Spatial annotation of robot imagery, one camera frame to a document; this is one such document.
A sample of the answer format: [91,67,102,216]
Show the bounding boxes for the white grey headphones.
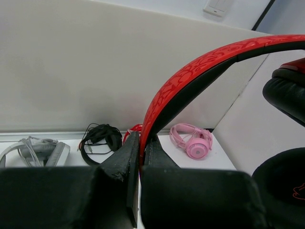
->
[0,136,71,168]

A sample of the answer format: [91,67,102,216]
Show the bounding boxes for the white wall switch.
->
[203,0,234,17]

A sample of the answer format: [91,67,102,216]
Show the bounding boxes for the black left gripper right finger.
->
[140,136,266,229]

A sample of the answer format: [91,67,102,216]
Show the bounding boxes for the red white headphones wrapped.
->
[122,124,142,144]

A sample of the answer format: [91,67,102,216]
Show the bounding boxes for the pink round headphones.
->
[170,123,213,160]

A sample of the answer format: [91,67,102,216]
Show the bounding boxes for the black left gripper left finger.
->
[0,132,139,229]

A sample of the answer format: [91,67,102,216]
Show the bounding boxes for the red black headphones with cable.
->
[139,34,305,229]

